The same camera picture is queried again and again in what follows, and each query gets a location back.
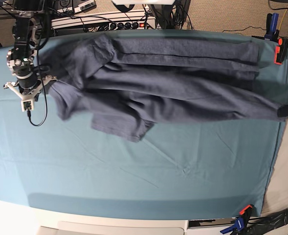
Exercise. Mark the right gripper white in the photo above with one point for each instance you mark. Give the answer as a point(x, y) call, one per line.
point(27, 93)

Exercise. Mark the blue-grey heathered T-shirt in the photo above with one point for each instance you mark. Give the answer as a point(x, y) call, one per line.
point(131, 84)

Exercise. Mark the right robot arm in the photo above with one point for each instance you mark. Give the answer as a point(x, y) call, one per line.
point(31, 32)

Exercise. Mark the orange black clamp top right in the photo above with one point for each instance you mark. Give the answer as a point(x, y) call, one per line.
point(281, 51)

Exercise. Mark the blue black clamp top right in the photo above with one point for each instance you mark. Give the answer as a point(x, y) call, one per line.
point(272, 32)

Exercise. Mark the teal table cloth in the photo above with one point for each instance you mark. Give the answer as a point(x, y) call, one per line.
point(201, 171)

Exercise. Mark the orange blue clamp bottom right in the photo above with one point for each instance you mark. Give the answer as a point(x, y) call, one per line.
point(240, 223)

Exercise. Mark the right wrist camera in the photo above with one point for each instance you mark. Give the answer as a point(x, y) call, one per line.
point(27, 105)

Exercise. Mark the black power strip red switch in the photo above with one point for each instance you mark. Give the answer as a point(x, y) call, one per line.
point(126, 26)

